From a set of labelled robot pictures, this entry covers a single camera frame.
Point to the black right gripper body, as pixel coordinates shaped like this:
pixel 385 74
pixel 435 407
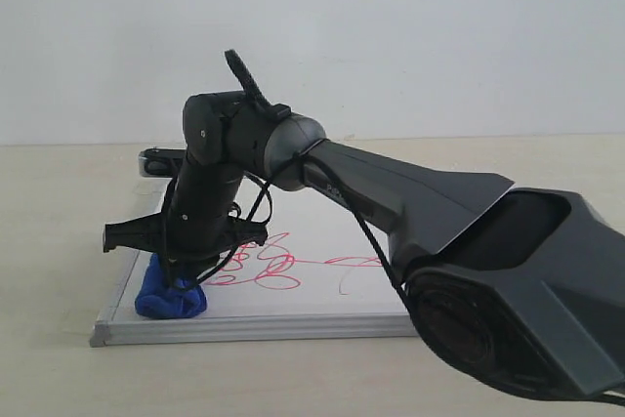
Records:
pixel 194 224

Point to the blue microfiber cloth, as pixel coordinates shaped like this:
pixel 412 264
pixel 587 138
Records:
pixel 157 300

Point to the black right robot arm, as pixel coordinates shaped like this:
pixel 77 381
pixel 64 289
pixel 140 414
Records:
pixel 520 288

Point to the aluminium framed whiteboard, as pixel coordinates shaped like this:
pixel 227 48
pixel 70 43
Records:
pixel 316 277

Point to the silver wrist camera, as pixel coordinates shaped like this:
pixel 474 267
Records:
pixel 158 162

